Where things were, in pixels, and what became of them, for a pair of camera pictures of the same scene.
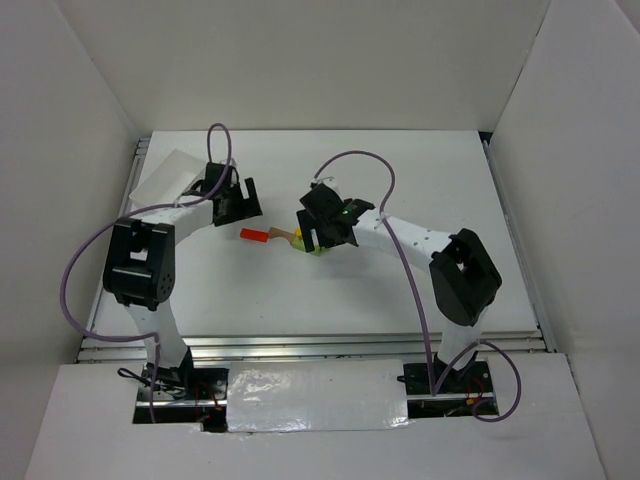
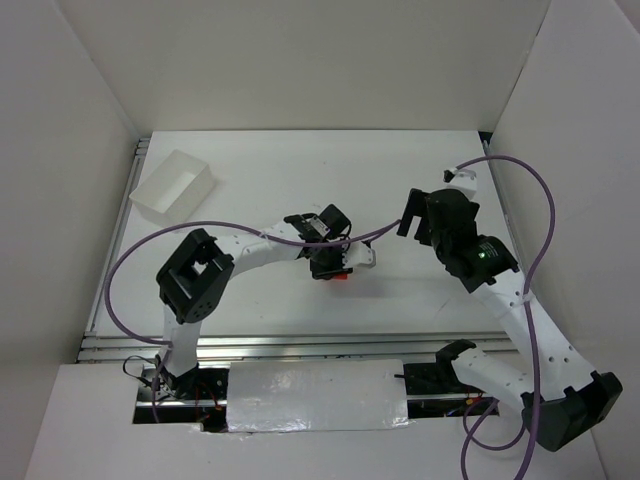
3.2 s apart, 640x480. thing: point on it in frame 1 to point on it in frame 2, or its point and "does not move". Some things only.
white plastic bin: (170, 181) does not move
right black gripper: (320, 232) to (425, 218)
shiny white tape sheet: (320, 395) does not move
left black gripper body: (239, 206) to (329, 270)
